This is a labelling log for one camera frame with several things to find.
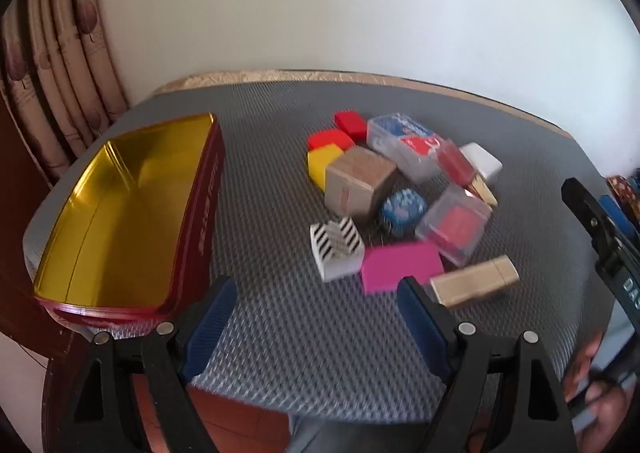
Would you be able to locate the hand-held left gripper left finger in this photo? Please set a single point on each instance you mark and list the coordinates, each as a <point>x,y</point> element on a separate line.
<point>210,318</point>

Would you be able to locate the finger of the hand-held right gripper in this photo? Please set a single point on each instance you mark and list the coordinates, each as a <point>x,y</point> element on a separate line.
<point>582,203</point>
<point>615,213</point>

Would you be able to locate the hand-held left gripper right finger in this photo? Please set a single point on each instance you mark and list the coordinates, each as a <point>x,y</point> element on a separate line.
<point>425,323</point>

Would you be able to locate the magenta box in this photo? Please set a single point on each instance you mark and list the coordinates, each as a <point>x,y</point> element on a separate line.
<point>395,265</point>

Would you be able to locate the clear box red contents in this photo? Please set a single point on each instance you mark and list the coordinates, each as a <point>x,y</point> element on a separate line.
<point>457,228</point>

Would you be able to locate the small gold bar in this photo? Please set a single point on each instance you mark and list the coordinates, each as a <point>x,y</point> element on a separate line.
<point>482,190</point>

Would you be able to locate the white charger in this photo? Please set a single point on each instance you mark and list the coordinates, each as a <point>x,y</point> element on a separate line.
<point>482,158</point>

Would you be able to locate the blue round tin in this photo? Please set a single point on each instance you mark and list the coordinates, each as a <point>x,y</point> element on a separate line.
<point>402,210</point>

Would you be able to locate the black white striped box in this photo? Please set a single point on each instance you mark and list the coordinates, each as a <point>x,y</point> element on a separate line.
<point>332,243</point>

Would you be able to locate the red translucent plastic case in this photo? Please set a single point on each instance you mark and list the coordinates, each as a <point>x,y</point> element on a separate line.
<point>455,163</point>

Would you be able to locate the red tin box gold inside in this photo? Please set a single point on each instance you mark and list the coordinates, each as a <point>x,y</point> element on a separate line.
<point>125,213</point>

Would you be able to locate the cardboard cube box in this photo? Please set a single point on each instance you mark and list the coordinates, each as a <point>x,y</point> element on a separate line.
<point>357,183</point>

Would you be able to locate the clear floss pick box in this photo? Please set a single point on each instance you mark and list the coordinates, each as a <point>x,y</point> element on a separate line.
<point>400,138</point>

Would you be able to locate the yellow striped block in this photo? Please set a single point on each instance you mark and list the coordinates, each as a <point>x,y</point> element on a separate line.
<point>320,165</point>

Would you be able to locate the red block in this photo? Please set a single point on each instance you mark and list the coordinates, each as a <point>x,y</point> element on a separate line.
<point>350,124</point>
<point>330,138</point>

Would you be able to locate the person's right hand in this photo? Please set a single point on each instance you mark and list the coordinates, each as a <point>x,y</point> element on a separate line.
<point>607,408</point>

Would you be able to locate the dark patterned box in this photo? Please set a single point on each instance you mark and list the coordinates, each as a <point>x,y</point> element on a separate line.
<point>625,195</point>

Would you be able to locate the grey mesh mat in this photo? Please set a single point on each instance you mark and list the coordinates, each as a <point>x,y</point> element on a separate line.
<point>300,343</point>

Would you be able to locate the person's grey clothing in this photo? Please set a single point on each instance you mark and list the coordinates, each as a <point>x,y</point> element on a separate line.
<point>320,438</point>

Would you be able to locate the brown wooden door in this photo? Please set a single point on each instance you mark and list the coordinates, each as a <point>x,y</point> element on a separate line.
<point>15,233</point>

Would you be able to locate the beige leaf print curtain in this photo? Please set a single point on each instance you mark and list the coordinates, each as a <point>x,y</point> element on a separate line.
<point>60,58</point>

